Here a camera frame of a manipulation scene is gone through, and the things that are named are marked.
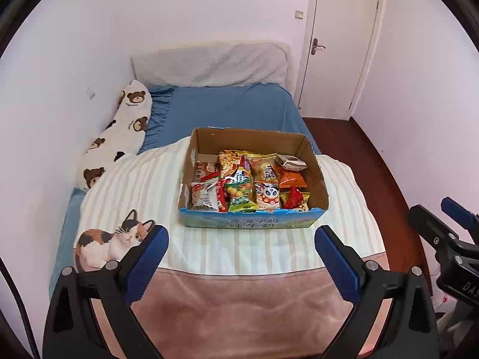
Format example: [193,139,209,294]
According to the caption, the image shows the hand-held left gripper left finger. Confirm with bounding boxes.
[43,225,170,359]

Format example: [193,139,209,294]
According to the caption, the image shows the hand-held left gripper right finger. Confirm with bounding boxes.
[314,225,440,359]

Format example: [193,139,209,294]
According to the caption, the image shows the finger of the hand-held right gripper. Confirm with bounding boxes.
[408,205,461,258]
[441,197,479,232]

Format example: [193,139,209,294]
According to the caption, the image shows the cardboard box blue green print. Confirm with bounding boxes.
[178,127,330,229]

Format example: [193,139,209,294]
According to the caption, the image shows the red white snack packet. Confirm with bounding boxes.
[282,187,304,209]

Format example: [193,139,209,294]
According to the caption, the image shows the white brown snack packet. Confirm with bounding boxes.
[191,181,221,212]

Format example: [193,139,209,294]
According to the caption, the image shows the striped cat print blanket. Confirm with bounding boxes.
[73,136,392,359]

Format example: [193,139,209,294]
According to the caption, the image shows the slim red snack packet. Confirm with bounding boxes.
[217,179,230,213]

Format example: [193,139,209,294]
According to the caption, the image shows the orange panda print snack packet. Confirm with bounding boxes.
[254,181,281,212]

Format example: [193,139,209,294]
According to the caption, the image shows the orange white snack packet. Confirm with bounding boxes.
[195,162,221,184]

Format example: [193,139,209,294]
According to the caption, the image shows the cream chocolate biscuit packet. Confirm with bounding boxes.
[275,154,308,171]

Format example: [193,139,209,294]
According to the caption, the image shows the green yellow snack packet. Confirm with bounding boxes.
[224,168,259,213]

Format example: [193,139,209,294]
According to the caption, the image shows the cream orange snack packet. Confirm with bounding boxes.
[249,153,279,184]

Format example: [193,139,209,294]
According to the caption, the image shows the pizza print snack packet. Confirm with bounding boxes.
[218,150,248,178]

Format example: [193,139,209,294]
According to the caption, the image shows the bear print pillow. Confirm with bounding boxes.
[76,80,153,191]

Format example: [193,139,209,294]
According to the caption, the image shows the blue bed sheet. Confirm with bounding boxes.
[48,84,322,296]

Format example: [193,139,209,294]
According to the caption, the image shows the white door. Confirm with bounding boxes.
[297,0,386,121]

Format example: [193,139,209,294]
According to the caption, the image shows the padded grey white headboard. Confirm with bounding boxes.
[130,41,292,94]

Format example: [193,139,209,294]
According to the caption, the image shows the black cable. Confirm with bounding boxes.
[0,258,42,359]

